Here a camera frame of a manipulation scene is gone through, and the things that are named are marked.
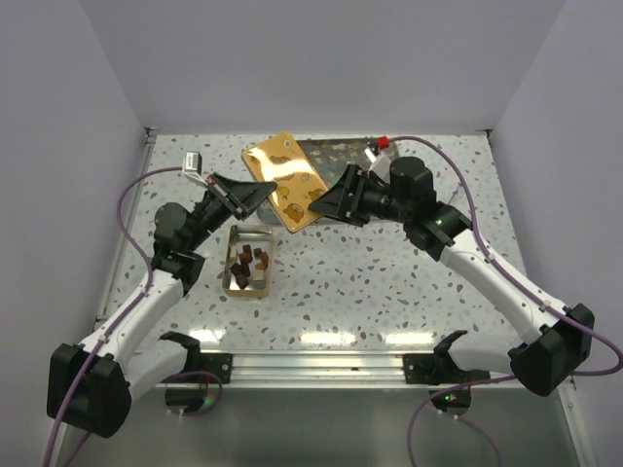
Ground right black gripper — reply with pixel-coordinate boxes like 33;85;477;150
309;163;412;228

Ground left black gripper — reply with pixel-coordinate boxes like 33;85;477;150
185;172;276;252

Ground silver metal tin lid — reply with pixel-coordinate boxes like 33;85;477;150
241;132;327;233

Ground gold metal tin box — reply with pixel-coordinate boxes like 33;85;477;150
222;225;275;299

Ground silver metal tongs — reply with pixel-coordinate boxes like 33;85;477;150
448;187;461;205

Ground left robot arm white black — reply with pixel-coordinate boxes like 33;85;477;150
47;173;277;438

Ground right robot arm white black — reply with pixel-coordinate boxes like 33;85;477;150
310;157;595;396

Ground dark round chocolate tray left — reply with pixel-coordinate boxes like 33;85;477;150
236;273;248;287

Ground floral teal serving tray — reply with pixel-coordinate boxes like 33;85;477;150
256;136;400;226

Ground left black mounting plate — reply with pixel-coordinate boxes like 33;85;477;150
196;352;234;384

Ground black mounting plate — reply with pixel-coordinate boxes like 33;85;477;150
196;352;234;384
402;353;491;385

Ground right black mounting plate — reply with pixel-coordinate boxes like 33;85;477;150
402;353;491;385

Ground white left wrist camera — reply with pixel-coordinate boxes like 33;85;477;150
182;152;202;178

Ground red cable connector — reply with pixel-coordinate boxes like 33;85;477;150
378;136;391;150

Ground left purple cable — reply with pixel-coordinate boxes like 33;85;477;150
40;166;225;467

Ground purple cable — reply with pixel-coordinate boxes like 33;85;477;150
40;166;225;467
388;135;623;467

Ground aluminium rail front edge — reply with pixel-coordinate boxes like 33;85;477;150
145;346;578;390

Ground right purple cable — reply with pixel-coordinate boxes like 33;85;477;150
388;135;623;467

